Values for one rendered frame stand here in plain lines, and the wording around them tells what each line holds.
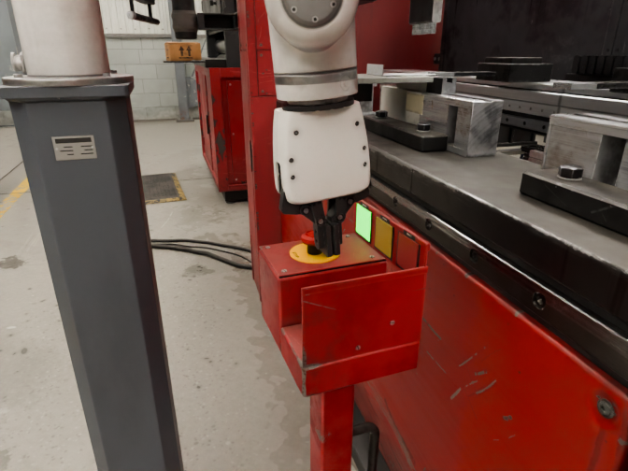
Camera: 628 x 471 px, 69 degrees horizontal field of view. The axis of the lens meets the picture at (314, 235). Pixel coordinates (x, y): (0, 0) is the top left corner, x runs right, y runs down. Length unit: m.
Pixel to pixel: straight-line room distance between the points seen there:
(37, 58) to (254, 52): 1.09
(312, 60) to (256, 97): 1.37
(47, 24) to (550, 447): 0.85
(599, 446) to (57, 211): 0.78
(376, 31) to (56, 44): 1.35
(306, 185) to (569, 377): 0.33
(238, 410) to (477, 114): 1.13
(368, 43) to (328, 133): 1.46
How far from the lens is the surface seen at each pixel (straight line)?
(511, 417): 0.64
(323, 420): 0.72
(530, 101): 1.13
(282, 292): 0.60
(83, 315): 0.91
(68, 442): 1.61
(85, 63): 0.82
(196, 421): 1.55
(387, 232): 0.62
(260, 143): 1.84
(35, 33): 0.83
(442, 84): 0.95
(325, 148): 0.48
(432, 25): 1.03
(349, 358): 0.57
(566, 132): 0.68
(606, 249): 0.51
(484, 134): 0.86
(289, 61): 0.46
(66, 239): 0.85
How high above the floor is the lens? 1.05
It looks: 22 degrees down
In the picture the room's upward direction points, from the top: straight up
